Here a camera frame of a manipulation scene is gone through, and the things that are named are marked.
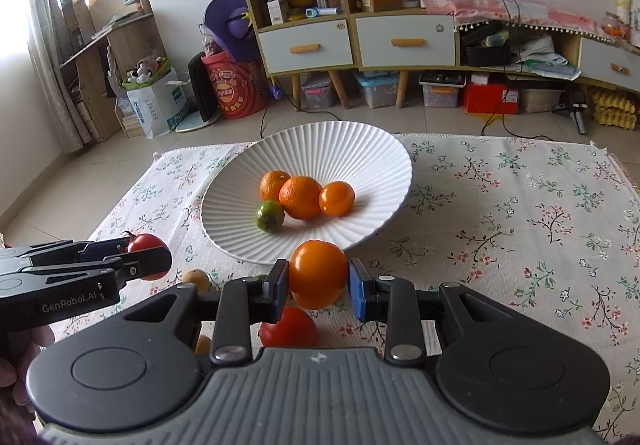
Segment small red cherry tomato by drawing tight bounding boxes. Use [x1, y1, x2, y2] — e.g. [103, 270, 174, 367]
[127, 231, 167, 281]

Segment orange oval tomato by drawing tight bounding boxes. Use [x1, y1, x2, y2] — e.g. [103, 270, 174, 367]
[288, 240, 348, 309]

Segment large red tomato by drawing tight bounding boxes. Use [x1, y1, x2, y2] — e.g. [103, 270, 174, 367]
[258, 305, 319, 349]

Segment brown longan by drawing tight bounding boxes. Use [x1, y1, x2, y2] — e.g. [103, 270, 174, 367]
[181, 269, 212, 292]
[194, 335, 212, 356]

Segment person's left hand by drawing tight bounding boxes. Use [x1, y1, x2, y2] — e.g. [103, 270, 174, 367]
[1, 326, 54, 421]

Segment green-red tomato in plate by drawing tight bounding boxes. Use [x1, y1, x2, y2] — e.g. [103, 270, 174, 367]
[255, 200, 285, 233]

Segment small orange tomato in plate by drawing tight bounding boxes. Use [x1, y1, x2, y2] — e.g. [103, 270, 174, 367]
[319, 182, 356, 217]

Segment large orange mandarin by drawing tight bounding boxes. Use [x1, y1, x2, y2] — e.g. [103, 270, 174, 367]
[279, 176, 322, 220]

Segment back left mandarin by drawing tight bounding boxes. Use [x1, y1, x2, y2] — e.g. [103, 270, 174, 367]
[259, 171, 291, 201]

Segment white ribbed plate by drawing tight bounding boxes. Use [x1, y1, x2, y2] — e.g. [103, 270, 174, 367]
[201, 121, 412, 264]

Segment white paper bag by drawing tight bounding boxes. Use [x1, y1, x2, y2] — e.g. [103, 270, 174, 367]
[127, 68, 190, 139]

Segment floral tablecloth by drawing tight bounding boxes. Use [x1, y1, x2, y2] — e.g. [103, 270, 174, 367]
[44, 133, 640, 443]

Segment red round bucket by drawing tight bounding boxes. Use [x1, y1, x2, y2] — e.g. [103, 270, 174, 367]
[201, 52, 268, 120]

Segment clear storage bin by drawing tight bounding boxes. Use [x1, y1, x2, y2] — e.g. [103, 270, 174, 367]
[419, 70, 466, 108]

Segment grey curtain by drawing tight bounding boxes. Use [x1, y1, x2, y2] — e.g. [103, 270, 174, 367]
[28, 0, 92, 154]

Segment wooden bookshelf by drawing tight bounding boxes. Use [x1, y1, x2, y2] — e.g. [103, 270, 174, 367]
[60, 0, 166, 142]

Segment red box under shelf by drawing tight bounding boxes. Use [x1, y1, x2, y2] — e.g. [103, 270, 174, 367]
[463, 83, 520, 114]

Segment wooden cabinet with white drawers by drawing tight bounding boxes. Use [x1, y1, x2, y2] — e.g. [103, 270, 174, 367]
[247, 0, 459, 109]

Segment purple plush toy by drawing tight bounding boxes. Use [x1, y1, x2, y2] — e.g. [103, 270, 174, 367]
[204, 0, 260, 64]

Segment pink cloth on shelf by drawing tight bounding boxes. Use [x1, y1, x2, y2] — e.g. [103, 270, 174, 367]
[419, 0, 608, 38]

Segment yellow egg cartons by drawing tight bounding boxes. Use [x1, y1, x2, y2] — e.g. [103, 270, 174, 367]
[589, 86, 639, 131]

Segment low white tv cabinet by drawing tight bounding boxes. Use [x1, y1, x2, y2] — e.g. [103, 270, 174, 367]
[564, 36, 640, 93]

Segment black power cable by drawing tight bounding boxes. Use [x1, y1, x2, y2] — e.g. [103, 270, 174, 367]
[257, 88, 344, 140]

